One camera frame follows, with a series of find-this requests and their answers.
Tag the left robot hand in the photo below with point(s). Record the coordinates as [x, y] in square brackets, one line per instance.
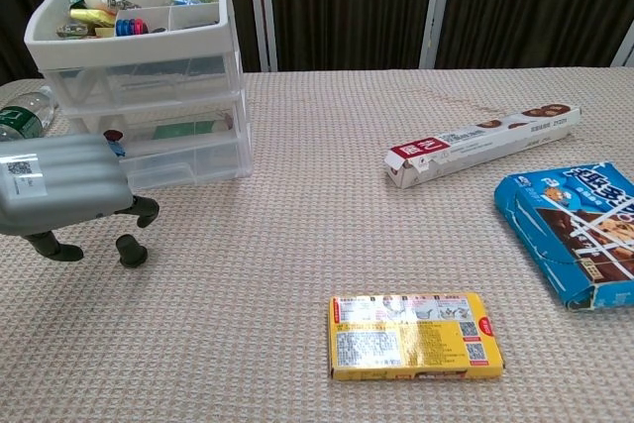
[64, 180]

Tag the small black rubber cap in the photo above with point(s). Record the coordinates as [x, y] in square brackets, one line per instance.
[131, 250]

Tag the clear plastic drawer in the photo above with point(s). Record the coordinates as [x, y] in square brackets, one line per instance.
[134, 121]
[148, 81]
[208, 165]

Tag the green box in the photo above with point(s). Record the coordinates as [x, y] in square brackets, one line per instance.
[176, 131]

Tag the yellow flat food box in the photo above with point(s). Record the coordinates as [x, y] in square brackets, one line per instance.
[416, 344]

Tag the long white baking paper box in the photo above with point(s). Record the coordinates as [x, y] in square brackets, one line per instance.
[495, 140]

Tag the blue cookie package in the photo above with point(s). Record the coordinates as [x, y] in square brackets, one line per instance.
[545, 215]

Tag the clear water bottle green label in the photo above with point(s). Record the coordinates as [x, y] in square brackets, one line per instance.
[25, 113]

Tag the green orange candy packet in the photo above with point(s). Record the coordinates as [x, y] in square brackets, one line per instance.
[72, 30]

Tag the stack of coloured discs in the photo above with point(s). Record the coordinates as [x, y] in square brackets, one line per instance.
[130, 28]

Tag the yellow gold candy wrapper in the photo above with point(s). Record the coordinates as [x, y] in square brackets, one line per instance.
[91, 16]

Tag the beige woven tablecloth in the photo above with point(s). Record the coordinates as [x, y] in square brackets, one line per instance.
[297, 244]

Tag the white drawer organizer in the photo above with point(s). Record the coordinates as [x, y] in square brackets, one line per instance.
[124, 44]

